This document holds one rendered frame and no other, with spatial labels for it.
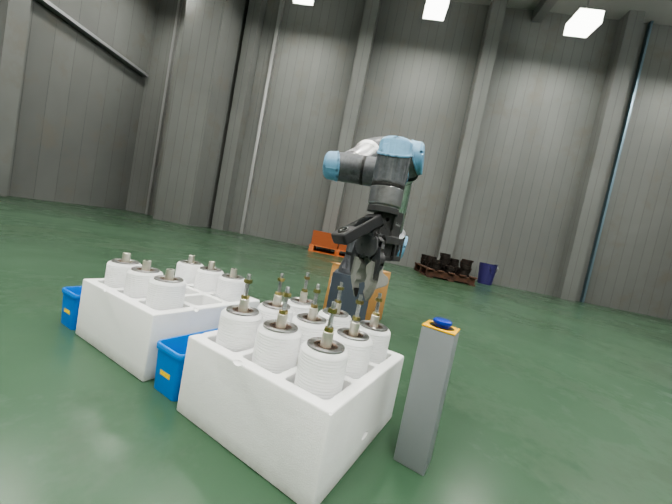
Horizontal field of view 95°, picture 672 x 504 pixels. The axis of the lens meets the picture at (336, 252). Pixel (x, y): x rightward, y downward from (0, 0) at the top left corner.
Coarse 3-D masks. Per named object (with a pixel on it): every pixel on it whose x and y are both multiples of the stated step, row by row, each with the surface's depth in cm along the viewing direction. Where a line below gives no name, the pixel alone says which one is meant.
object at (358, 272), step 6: (354, 258) 72; (360, 258) 71; (366, 258) 72; (354, 264) 72; (360, 264) 70; (366, 264) 73; (354, 270) 71; (360, 270) 71; (354, 276) 71; (360, 276) 71; (354, 282) 71; (360, 282) 73; (354, 288) 71; (354, 294) 71
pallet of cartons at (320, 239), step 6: (318, 234) 641; (324, 234) 640; (330, 234) 639; (312, 240) 642; (318, 240) 641; (324, 240) 641; (330, 240) 640; (312, 246) 641; (318, 246) 641; (324, 246) 641; (330, 246) 641; (336, 246) 640; (342, 246) 641; (318, 252) 642; (324, 252) 649; (330, 252) 686; (336, 252) 641
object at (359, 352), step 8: (336, 336) 68; (344, 344) 66; (352, 344) 66; (360, 344) 67; (368, 344) 68; (352, 352) 66; (360, 352) 66; (368, 352) 68; (352, 360) 66; (360, 360) 67; (368, 360) 69; (352, 368) 67; (360, 368) 67; (352, 376) 67; (360, 376) 68
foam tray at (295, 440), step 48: (192, 336) 70; (192, 384) 68; (240, 384) 61; (288, 384) 57; (384, 384) 73; (240, 432) 61; (288, 432) 55; (336, 432) 54; (288, 480) 54; (336, 480) 58
